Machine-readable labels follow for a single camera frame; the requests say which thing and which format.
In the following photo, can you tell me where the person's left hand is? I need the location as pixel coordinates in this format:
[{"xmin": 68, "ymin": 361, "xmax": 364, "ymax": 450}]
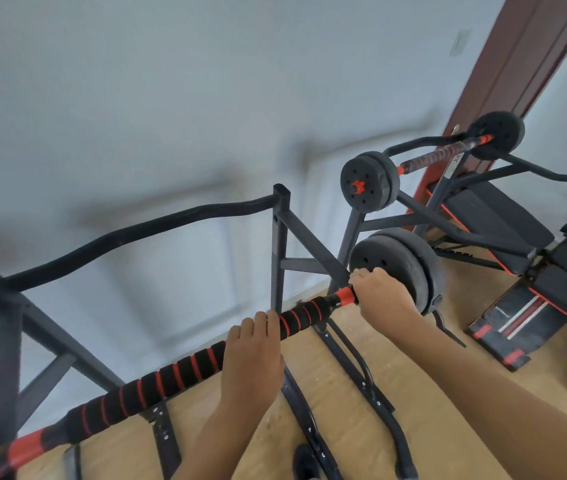
[{"xmin": 220, "ymin": 311, "xmax": 285, "ymax": 422}]

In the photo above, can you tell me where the person's right hand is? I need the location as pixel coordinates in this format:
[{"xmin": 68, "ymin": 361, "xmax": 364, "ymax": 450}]
[{"xmin": 348, "ymin": 267, "xmax": 422, "ymax": 339}]

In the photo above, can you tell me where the black red foam-grip barbell bar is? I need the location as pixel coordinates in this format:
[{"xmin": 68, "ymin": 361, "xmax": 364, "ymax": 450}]
[{"xmin": 0, "ymin": 286, "xmax": 360, "ymax": 480}]

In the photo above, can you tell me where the person's left forearm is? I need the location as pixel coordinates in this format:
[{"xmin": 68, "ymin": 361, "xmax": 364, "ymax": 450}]
[{"xmin": 172, "ymin": 406, "xmax": 275, "ymax": 480}]

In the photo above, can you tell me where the person's right forearm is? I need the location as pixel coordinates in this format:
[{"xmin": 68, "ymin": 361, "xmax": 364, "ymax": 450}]
[{"xmin": 399, "ymin": 315, "xmax": 567, "ymax": 480}]

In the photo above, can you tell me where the black round weight plate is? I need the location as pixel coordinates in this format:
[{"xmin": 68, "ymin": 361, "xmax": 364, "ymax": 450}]
[
  {"xmin": 339, "ymin": 152, "xmax": 393, "ymax": 214},
  {"xmin": 367, "ymin": 227, "xmax": 447, "ymax": 316},
  {"xmin": 363, "ymin": 151, "xmax": 402, "ymax": 206},
  {"xmin": 467, "ymin": 111, "xmax": 526, "ymax": 161},
  {"xmin": 349, "ymin": 237, "xmax": 433, "ymax": 316}
]

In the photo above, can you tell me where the black red knurled barbell bar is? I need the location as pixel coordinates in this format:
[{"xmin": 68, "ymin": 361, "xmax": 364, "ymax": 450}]
[{"xmin": 396, "ymin": 134, "xmax": 495, "ymax": 176}]

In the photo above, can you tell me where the black red-trimmed bench backrest pad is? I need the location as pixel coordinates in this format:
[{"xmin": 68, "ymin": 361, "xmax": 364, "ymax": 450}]
[{"xmin": 426, "ymin": 181, "xmax": 556, "ymax": 276}]

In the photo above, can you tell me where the black red white striped pad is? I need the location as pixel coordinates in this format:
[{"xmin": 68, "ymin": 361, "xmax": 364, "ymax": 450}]
[{"xmin": 465, "ymin": 281, "xmax": 567, "ymax": 373}]

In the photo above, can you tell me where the reddish brown door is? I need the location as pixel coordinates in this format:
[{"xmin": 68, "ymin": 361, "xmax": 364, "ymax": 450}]
[{"xmin": 409, "ymin": 0, "xmax": 567, "ymax": 235}]

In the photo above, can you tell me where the black weight bench frame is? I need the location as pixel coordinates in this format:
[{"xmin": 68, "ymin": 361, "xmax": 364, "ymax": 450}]
[{"xmin": 327, "ymin": 134, "xmax": 567, "ymax": 298}]

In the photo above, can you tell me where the black steel rack frame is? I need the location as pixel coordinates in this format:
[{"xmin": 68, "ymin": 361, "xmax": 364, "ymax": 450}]
[{"xmin": 0, "ymin": 184, "xmax": 420, "ymax": 480}]

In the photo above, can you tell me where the white wall switch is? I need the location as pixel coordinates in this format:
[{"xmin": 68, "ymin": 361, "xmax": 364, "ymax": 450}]
[{"xmin": 450, "ymin": 29, "xmax": 472, "ymax": 57}]

